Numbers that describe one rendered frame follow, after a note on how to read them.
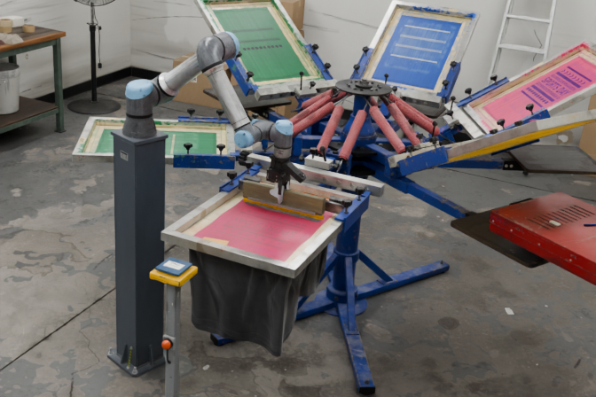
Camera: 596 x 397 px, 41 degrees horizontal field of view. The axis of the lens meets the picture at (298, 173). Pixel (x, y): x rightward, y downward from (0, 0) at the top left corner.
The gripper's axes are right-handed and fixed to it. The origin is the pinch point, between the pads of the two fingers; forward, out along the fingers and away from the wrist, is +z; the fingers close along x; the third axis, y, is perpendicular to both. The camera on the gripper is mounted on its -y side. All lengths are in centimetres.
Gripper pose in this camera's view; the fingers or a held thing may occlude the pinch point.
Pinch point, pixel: (283, 199)
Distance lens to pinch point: 346.2
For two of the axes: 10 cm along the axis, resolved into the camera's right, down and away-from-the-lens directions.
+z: -0.8, 9.2, 3.7
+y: -9.1, -2.2, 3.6
